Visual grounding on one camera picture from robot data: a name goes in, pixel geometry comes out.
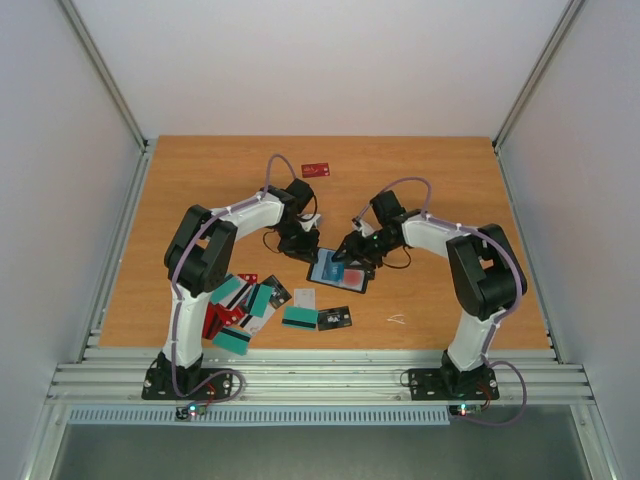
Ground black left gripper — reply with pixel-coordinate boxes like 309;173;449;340
275;220;322;264

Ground black leather card holder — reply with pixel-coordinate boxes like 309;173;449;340
306;248;375;294

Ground red card with black stripe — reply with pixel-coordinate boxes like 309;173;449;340
342;269;365;291

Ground blue card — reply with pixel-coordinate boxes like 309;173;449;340
321;258;345;283

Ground black vip card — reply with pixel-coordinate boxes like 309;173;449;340
317;306;352;331

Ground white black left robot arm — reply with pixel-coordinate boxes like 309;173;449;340
163;179;319;398

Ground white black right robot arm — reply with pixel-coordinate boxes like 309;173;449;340
333;190;527;397

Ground black card in pile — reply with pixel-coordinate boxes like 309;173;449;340
262;275;292;309

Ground small red card top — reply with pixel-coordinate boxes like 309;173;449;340
237;274;258;284

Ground teal card middle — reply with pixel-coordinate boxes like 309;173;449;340
247;284;273;317

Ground teal card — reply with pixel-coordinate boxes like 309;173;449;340
212;327;251;356
282;306;319;330
209;274;245;304
247;284;273;317

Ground red card far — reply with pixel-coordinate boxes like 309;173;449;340
301;162;330;178

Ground teal card right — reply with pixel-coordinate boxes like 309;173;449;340
282;306;319;330

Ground teal card top left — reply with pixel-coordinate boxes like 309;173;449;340
209;274;245;304

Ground white floral card in pile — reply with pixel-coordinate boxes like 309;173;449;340
239;304;276;337

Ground red card left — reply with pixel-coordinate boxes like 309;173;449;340
202;303;224;340

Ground teal card front bottom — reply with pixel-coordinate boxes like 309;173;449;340
212;327;251;356

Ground right controller board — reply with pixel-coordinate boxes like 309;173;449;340
449;404;484;417

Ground controller board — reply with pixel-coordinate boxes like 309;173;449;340
449;404;484;417
175;404;207;421

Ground left controller board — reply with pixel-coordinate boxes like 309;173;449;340
175;404;207;421

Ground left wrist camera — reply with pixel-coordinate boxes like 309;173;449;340
299;214;322;232

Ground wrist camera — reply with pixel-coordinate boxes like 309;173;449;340
299;214;322;232
352;216;374;238

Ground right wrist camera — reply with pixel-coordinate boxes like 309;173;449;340
352;216;374;238

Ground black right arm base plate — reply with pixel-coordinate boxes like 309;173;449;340
407;366;500;402

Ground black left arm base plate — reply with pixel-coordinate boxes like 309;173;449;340
141;352;237;401

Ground grey slotted cable duct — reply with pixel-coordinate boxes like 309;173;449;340
68;405;450;427

